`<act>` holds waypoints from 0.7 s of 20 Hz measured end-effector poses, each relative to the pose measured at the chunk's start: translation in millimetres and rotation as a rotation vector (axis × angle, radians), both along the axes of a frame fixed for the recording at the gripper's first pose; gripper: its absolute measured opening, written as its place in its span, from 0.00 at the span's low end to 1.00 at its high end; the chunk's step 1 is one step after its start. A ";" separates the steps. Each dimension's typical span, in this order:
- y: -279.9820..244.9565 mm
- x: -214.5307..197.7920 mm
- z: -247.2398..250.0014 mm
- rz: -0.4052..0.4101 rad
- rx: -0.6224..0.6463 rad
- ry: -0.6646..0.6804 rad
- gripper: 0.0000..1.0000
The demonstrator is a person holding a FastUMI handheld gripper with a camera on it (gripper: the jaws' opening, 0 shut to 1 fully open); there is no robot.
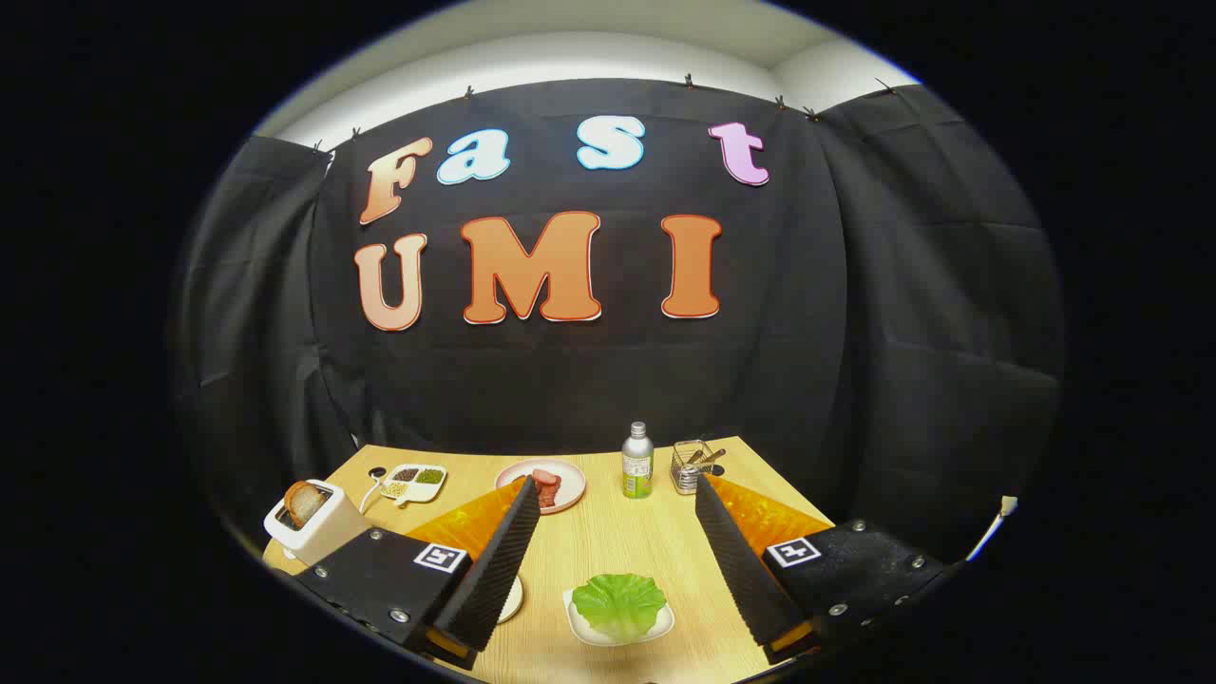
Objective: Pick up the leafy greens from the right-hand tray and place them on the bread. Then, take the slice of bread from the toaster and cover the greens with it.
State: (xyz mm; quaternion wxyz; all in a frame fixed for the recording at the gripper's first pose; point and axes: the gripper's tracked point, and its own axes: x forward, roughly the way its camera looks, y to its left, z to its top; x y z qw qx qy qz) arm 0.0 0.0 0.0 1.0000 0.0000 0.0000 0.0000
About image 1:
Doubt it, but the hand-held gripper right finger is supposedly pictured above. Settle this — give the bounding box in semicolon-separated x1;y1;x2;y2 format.
693;473;951;666

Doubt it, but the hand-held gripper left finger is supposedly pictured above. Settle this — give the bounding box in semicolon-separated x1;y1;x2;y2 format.
294;475;542;671

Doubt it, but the green lettuce leaf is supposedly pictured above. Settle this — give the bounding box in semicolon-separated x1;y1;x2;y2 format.
571;573;668;643

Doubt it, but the brown toast slice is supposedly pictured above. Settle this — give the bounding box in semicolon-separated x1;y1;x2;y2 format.
283;481;329;529

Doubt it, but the small white square dish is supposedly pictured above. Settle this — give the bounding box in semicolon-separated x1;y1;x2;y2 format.
562;589;675;648

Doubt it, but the white divided dish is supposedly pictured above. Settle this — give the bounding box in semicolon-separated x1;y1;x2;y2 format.
378;464;448;504

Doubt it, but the pink plate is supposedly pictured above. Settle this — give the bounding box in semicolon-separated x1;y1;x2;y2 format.
494;458;587;515

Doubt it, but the silver bottle green label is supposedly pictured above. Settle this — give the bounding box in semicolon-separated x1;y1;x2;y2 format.
622;422;655;500

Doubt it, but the white toaster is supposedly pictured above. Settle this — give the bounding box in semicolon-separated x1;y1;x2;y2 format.
263;480;371;568

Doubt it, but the metal wire basket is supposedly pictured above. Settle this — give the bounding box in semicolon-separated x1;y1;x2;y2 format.
671;440;715;496

